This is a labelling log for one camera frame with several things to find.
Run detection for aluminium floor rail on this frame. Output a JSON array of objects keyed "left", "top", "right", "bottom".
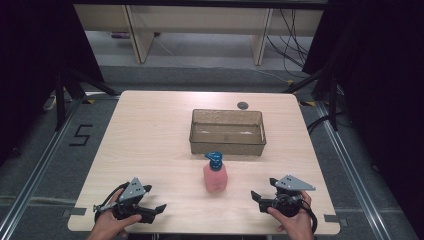
[
  {"left": 314, "top": 100, "right": 392, "bottom": 240},
  {"left": 0, "top": 95, "right": 85, "bottom": 240}
]

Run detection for grey tape patch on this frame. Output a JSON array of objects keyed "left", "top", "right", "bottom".
[
  {"left": 62, "top": 207, "right": 88, "bottom": 218},
  {"left": 323, "top": 214, "right": 348, "bottom": 228}
]

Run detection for black metal stand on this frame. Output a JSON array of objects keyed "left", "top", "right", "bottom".
[
  {"left": 54, "top": 68, "right": 120, "bottom": 132},
  {"left": 282, "top": 65, "right": 340, "bottom": 132}
]

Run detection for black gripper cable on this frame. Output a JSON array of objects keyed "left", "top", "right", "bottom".
[
  {"left": 93, "top": 181, "right": 131, "bottom": 224},
  {"left": 300, "top": 198, "right": 319, "bottom": 235}
]

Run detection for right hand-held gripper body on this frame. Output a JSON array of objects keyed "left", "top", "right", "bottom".
[{"left": 259, "top": 174, "right": 317, "bottom": 218}]

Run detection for person's right hand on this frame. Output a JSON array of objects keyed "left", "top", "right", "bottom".
[{"left": 266, "top": 190, "right": 316, "bottom": 240}]

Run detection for pink soap bottle blue pump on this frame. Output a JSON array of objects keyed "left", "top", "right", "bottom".
[{"left": 202, "top": 151, "right": 230, "bottom": 193}]

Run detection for black floor cable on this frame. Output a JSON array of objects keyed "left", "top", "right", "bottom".
[{"left": 306, "top": 113, "right": 335, "bottom": 135}]

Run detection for person's left hand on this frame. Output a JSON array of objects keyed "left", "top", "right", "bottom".
[{"left": 86, "top": 190, "right": 143, "bottom": 240}]

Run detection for black curtain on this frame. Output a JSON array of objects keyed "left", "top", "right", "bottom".
[
  {"left": 0, "top": 0, "right": 105, "bottom": 165},
  {"left": 301, "top": 0, "right": 424, "bottom": 232}
]

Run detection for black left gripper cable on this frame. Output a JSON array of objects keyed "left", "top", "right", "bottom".
[{"left": 93, "top": 181, "right": 131, "bottom": 224}]

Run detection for black hanging cables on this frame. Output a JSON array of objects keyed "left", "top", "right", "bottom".
[{"left": 265, "top": 8, "right": 310, "bottom": 80}]

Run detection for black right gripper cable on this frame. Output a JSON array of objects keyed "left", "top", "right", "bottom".
[{"left": 300, "top": 198, "right": 319, "bottom": 235}]

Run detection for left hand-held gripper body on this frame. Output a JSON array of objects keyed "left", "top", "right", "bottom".
[{"left": 93, "top": 176, "right": 157, "bottom": 225}]

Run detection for clear brown plastic bin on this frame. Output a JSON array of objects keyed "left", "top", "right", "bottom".
[{"left": 188, "top": 108, "right": 268, "bottom": 157}]

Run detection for beige wooden shelf unit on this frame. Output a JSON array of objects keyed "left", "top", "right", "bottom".
[{"left": 73, "top": 4, "right": 325, "bottom": 66}]

